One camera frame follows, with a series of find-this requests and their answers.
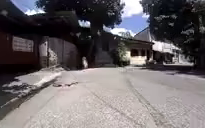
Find green bush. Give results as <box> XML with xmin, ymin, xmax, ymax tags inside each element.
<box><xmin>110</xmin><ymin>41</ymin><xmax>131</xmax><ymax>68</ymax></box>

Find cream house with dark roof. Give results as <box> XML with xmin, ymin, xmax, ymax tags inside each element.
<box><xmin>95</xmin><ymin>27</ymin><xmax>155</xmax><ymax>67</ymax></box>

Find grey concrete road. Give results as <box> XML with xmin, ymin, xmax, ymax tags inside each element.
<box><xmin>0</xmin><ymin>66</ymin><xmax>205</xmax><ymax>128</ymax></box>

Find large dark tree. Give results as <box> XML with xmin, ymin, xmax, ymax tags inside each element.
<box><xmin>35</xmin><ymin>0</ymin><xmax>126</xmax><ymax>68</ymax></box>

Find white building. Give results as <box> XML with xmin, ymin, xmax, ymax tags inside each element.
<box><xmin>152</xmin><ymin>40</ymin><xmax>190</xmax><ymax>65</ymax></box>

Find grey concrete sidewalk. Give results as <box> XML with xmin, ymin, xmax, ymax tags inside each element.
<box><xmin>0</xmin><ymin>67</ymin><xmax>66</xmax><ymax>113</ymax></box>

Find dark trees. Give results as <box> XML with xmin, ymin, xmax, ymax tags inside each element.
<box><xmin>140</xmin><ymin>0</ymin><xmax>205</xmax><ymax>70</ymax></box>

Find grey gate wall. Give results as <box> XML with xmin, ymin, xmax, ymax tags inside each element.
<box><xmin>38</xmin><ymin>35</ymin><xmax>81</xmax><ymax>70</ymax></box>

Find red wall with sign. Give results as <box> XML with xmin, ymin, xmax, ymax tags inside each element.
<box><xmin>0</xmin><ymin>28</ymin><xmax>41</xmax><ymax>72</ymax></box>

